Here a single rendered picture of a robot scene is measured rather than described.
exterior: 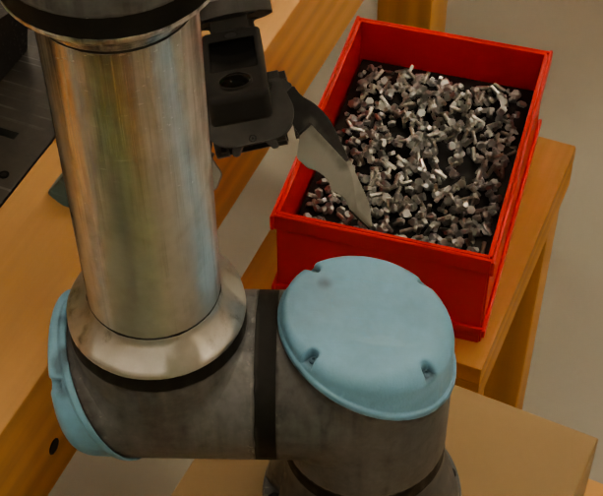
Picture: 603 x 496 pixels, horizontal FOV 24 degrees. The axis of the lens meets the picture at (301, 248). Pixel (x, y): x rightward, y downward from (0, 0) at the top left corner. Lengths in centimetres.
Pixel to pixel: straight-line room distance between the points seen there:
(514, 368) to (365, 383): 92
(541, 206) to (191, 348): 70
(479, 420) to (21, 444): 39
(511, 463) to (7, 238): 52
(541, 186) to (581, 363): 92
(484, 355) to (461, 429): 23
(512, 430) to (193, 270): 40
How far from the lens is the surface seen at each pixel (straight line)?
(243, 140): 112
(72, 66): 73
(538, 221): 151
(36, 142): 145
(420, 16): 226
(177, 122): 76
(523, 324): 174
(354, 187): 112
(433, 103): 151
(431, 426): 96
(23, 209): 139
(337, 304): 93
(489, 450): 115
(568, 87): 293
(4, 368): 126
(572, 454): 116
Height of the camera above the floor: 186
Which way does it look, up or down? 47 degrees down
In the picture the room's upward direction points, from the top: straight up
